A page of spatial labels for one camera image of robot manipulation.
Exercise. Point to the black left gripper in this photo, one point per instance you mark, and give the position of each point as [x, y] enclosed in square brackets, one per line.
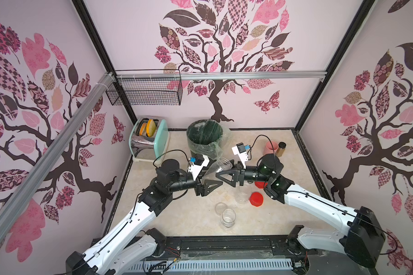
[202, 188]

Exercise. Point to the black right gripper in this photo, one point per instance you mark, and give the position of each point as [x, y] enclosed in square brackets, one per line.
[241, 176]

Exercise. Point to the oatmeal jar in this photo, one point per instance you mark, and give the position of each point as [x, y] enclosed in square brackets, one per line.
[219, 165]
[243, 194]

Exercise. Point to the red jar lid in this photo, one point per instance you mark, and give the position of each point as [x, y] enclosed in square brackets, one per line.
[261, 185]
[256, 199]

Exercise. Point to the clear jar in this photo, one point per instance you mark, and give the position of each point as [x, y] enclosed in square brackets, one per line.
[228, 218]

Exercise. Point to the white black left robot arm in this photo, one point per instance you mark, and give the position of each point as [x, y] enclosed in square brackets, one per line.
[114, 253]

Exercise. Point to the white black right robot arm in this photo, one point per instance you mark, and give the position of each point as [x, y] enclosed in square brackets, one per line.
[356, 232]

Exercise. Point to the pink plastic cup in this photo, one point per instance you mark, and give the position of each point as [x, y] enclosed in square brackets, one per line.
[270, 148]

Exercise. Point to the clear plastic bin liner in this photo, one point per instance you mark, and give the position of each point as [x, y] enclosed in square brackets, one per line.
[208, 141]

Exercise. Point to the brown spice jar black lid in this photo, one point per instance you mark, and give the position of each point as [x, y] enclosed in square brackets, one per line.
[281, 149]

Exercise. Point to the mint green toaster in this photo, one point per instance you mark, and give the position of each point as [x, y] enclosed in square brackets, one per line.
[146, 149]

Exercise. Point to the yellow toast slice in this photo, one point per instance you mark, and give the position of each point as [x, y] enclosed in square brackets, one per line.
[151, 128]

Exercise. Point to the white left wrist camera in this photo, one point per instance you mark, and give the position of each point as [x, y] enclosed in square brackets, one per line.
[196, 165]

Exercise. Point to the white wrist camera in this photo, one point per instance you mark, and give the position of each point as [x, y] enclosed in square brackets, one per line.
[196, 165]
[241, 150]

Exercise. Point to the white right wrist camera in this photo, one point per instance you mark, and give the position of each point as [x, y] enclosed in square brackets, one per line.
[241, 150]

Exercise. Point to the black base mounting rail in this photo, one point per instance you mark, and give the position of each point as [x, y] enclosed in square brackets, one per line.
[311, 262]

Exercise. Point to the white slotted cable duct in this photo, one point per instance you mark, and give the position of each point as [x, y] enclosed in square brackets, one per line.
[208, 266]

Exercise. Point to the back aluminium rail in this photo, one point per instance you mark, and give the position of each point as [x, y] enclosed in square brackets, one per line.
[223, 75]

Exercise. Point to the aluminium rail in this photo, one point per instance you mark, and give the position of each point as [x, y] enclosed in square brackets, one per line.
[26, 190]
[223, 75]

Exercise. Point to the black wire basket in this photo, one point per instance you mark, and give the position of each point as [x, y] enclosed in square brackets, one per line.
[146, 87]

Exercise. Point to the left aluminium rail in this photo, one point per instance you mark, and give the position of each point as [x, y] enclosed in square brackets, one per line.
[26, 190]

